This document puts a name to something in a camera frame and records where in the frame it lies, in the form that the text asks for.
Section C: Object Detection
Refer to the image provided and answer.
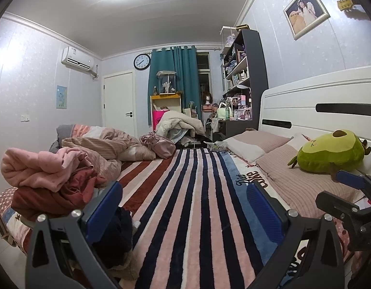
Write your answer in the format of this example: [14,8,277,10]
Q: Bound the round wall clock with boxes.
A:
[134,53,151,71]

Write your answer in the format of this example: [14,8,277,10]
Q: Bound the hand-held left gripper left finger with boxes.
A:
[25,181,124,289]

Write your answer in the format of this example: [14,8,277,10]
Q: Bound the window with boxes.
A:
[196,53,211,118]

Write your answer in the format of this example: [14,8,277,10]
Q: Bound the white bed headboard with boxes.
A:
[258,66,371,178]

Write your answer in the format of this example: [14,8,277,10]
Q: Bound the yellow shelf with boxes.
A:
[150,94,182,127]

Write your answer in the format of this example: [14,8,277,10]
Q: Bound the framed portrait photo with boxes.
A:
[283,0,330,40]

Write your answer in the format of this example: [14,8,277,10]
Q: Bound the clear plastic bag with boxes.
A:
[209,140,229,153]

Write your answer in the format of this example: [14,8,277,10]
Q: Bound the magenta box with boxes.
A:
[152,110,170,131]

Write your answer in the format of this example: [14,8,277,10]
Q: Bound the cream blanket pile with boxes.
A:
[155,110,205,142]

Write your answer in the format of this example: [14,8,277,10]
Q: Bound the white air conditioner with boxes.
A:
[61,46,98,73]

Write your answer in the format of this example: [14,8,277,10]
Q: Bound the beige fuzzy cloth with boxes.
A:
[109,242,140,281]

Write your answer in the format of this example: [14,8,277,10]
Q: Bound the dark red cloth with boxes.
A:
[11,169,108,221]

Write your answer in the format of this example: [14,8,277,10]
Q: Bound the pink satin bag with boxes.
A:
[139,132,176,159]

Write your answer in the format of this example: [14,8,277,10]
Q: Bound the glass display case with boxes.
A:
[156,70,177,94]

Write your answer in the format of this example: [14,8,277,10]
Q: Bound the white door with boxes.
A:
[103,71,136,137]

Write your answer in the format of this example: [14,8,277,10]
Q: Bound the green avocado plush toy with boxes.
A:
[288,129,368,175]

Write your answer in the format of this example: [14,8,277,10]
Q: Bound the striped fleece blanket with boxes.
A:
[21,147,321,289]

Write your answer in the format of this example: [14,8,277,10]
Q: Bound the star print bedsheet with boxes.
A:
[0,187,34,249]

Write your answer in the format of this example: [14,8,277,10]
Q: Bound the light green handbag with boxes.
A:
[217,102,232,120]

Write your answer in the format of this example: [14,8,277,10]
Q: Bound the pink dotted garment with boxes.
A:
[0,147,96,192]

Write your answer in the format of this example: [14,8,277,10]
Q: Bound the pink and white pillow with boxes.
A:
[223,132,291,164]

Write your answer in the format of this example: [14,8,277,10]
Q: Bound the pink striped duvet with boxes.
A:
[56,123,157,187]

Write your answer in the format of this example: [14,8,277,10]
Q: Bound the teal curtain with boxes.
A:
[148,46,202,127]

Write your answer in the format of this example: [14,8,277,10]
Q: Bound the dark shelf unit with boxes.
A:
[218,29,269,137]

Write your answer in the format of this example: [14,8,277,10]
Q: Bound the dusty pink ribbed pillow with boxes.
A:
[256,143,365,213]

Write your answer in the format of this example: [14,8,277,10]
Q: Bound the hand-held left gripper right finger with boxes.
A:
[246,182,345,289]

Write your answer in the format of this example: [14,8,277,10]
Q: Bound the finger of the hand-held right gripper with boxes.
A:
[336,170,371,191]
[315,190,371,251]

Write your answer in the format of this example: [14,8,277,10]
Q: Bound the yellow guitar headstock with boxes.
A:
[337,0,360,13]

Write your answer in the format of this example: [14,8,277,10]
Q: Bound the small wall poster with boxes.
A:
[56,85,68,109]

